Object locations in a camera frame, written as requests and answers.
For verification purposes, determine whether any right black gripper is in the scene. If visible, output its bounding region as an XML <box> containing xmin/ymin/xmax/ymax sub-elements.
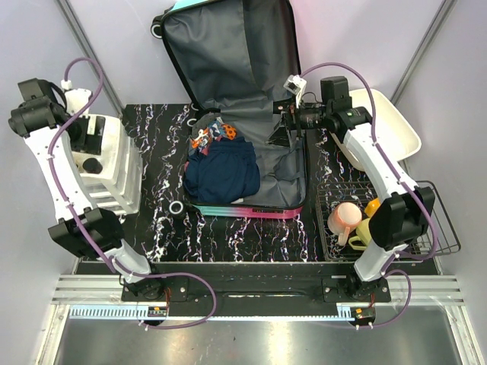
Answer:
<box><xmin>264</xmin><ymin>94</ymin><xmax>330</xmax><ymax>149</ymax></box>

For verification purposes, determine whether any small black jar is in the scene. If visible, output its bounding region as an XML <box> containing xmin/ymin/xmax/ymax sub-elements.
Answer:
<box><xmin>82</xmin><ymin>157</ymin><xmax>103</xmax><ymax>174</ymax></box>

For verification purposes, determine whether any white drawer organizer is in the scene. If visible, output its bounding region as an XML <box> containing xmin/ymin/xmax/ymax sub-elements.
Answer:
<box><xmin>72</xmin><ymin>114</ymin><xmax>142</xmax><ymax>216</ymax></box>

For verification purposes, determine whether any navy blue garment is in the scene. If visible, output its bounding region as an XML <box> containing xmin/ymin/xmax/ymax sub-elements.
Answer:
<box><xmin>183</xmin><ymin>137</ymin><xmax>261</xmax><ymax>205</ymax></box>

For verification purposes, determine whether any pink and teal kids suitcase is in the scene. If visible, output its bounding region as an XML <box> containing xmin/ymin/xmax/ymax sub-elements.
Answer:
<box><xmin>151</xmin><ymin>1</ymin><xmax>309</xmax><ymax>219</ymax></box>

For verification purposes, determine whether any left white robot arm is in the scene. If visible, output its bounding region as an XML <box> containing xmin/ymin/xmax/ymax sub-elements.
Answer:
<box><xmin>8</xmin><ymin>78</ymin><xmax>164</xmax><ymax>301</ymax></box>

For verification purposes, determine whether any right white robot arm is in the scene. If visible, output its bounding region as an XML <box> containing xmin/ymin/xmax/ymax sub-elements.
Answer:
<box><xmin>267</xmin><ymin>75</ymin><xmax>434</xmax><ymax>302</ymax></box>

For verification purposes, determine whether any colourful patterned cloth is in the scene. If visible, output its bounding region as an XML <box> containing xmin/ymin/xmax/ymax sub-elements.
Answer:
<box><xmin>189</xmin><ymin>116</ymin><xmax>238</xmax><ymax>154</ymax></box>

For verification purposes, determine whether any pink cup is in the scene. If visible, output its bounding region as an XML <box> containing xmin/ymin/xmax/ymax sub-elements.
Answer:
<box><xmin>327</xmin><ymin>202</ymin><xmax>362</xmax><ymax>246</ymax></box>

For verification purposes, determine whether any orange-yellow plate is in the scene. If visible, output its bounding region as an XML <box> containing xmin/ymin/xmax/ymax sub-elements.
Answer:
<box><xmin>364</xmin><ymin>198</ymin><xmax>380</xmax><ymax>218</ymax></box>

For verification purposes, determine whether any white plastic tray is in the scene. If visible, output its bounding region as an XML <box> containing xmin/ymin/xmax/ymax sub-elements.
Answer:
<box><xmin>331</xmin><ymin>88</ymin><xmax>422</xmax><ymax>171</ymax></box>

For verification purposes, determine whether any black marble pattern mat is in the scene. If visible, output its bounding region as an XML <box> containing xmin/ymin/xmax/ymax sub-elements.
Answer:
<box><xmin>123</xmin><ymin>104</ymin><xmax>377</xmax><ymax>262</ymax></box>

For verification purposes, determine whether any yellow-green mug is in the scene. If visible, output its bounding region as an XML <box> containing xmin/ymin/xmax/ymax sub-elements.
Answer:
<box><xmin>348</xmin><ymin>218</ymin><xmax>371</xmax><ymax>251</ymax></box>

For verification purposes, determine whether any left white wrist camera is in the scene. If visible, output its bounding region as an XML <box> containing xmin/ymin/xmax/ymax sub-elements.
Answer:
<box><xmin>60</xmin><ymin>80</ymin><xmax>93</xmax><ymax>116</ymax></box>

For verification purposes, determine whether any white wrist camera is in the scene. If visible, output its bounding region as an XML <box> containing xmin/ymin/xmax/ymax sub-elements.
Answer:
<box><xmin>284</xmin><ymin>75</ymin><xmax>307</xmax><ymax>106</ymax></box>
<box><xmin>60</xmin><ymin>80</ymin><xmax>93</xmax><ymax>116</ymax></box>

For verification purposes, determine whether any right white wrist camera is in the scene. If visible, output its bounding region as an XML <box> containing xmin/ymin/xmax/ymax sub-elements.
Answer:
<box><xmin>284</xmin><ymin>75</ymin><xmax>307</xmax><ymax>106</ymax></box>

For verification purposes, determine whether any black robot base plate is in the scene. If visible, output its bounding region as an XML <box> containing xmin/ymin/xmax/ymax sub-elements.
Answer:
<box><xmin>119</xmin><ymin>262</ymin><xmax>391</xmax><ymax>303</ymax></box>

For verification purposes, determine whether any aluminium rail frame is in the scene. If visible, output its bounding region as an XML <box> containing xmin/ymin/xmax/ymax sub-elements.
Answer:
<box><xmin>52</xmin><ymin>275</ymin><xmax>463</xmax><ymax>322</ymax></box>

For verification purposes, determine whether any black wire dish rack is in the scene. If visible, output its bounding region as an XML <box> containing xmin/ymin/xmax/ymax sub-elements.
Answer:
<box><xmin>316</xmin><ymin>180</ymin><xmax>461</xmax><ymax>263</ymax></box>

